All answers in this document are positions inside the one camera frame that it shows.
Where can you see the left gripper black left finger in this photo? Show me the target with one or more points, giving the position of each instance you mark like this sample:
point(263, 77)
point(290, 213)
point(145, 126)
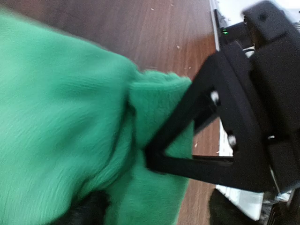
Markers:
point(89, 211)

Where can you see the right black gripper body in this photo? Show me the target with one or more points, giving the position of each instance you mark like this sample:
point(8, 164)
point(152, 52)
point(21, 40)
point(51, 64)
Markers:
point(274, 93)

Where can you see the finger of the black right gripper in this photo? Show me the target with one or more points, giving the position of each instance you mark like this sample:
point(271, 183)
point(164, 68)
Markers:
point(213, 100)

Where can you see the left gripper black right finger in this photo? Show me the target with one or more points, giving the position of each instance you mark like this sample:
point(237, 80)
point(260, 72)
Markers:
point(224, 212)

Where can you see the green microfiber towel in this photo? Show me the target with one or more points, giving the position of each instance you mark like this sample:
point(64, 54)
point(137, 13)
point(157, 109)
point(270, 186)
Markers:
point(74, 119)

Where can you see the aluminium front rail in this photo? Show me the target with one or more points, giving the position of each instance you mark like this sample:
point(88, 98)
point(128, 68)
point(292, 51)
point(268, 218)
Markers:
point(234, 175)

